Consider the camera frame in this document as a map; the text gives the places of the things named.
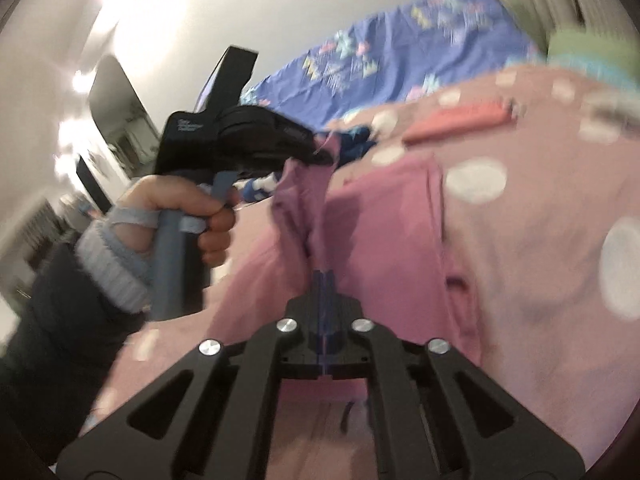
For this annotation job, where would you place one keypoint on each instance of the person's left hand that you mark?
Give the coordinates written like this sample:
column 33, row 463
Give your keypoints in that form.
column 165, row 200

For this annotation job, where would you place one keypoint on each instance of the navy star-print folded garment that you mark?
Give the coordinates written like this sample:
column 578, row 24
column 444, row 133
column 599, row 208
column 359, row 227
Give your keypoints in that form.
column 357, row 140

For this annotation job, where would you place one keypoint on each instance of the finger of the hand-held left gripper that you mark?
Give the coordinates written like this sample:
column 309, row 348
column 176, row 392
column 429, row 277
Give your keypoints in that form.
column 307, row 147

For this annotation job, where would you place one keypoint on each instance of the person's left forearm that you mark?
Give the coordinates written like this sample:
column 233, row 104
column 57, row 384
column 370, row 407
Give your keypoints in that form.
column 60, row 320

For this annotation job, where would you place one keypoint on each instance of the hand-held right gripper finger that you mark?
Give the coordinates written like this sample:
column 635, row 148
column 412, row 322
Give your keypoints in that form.
column 319, row 305
column 327, row 305

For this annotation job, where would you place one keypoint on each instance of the purple tree-print bed sheet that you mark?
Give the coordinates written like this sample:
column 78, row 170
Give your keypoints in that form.
column 400, row 55

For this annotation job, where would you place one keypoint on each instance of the pink shirt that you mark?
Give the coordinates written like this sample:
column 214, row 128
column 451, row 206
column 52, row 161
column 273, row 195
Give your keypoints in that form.
column 390, row 240

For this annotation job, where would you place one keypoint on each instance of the pink polka-dot blanket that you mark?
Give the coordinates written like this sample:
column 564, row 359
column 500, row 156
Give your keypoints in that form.
column 540, row 270

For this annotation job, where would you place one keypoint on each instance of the coral folded small garment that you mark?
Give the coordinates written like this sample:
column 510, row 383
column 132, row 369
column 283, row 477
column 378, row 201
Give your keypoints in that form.
column 460, row 117

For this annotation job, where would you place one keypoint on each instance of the dark wall mirror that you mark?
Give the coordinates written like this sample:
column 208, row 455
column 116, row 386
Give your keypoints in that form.
column 122, row 110

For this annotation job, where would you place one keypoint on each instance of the green cloth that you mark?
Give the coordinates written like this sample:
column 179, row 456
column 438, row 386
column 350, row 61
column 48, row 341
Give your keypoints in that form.
column 590, row 52

